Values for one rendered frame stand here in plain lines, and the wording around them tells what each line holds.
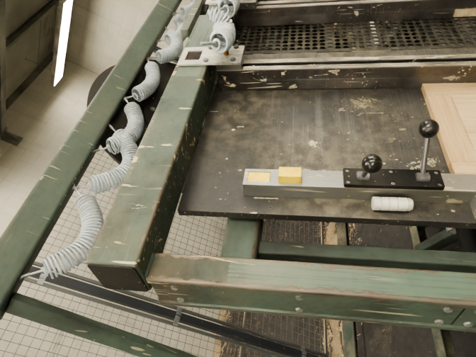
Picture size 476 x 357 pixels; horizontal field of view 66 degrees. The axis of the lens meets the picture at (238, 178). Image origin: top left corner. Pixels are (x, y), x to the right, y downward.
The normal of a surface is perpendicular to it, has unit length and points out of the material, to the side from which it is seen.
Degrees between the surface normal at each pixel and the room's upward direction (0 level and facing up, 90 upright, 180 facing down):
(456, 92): 58
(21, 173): 90
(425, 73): 90
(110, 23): 90
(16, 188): 90
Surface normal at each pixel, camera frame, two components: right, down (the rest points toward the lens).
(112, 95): 0.44, -0.56
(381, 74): -0.13, 0.74
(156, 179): -0.11, -0.68
